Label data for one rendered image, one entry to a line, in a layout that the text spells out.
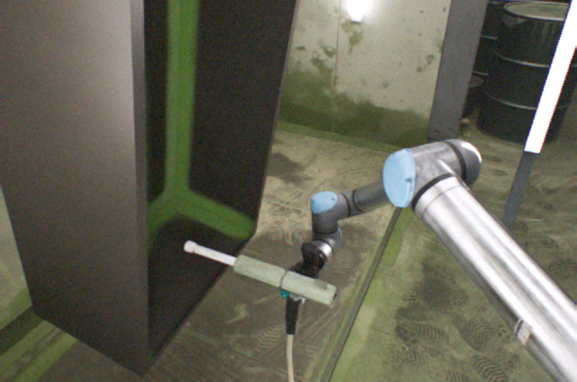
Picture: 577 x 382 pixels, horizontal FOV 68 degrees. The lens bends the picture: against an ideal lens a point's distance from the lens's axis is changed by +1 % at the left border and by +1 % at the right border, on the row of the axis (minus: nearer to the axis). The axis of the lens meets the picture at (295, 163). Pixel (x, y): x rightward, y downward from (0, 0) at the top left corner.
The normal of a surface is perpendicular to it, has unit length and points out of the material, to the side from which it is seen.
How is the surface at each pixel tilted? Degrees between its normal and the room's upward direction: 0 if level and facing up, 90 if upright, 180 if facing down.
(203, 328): 0
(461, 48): 90
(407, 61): 90
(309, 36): 90
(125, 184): 90
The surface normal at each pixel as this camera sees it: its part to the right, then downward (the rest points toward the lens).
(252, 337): 0.00, -0.86
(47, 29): -0.40, 0.47
